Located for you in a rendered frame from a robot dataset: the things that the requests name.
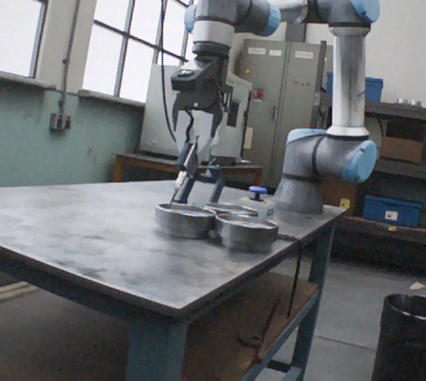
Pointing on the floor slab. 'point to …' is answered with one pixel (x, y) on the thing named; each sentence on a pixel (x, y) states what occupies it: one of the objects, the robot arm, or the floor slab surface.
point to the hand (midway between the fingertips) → (190, 155)
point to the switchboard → (280, 91)
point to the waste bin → (401, 339)
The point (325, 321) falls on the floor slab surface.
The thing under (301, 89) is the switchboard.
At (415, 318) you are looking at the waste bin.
